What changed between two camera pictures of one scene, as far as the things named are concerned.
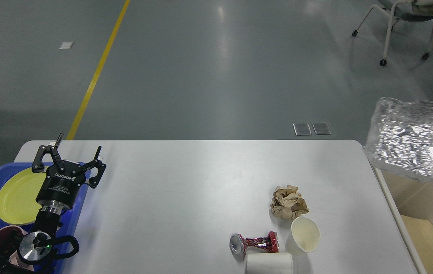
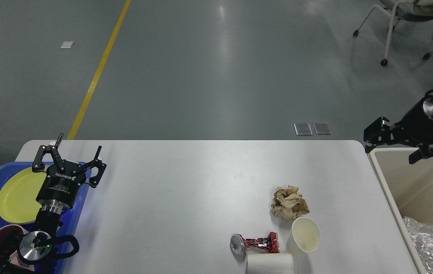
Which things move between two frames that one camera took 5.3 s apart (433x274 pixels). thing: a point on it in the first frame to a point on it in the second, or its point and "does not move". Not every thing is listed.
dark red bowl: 5,240 does not move
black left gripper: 59,190 does not move
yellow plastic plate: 16,202 does not move
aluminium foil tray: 403,138 to 432,246
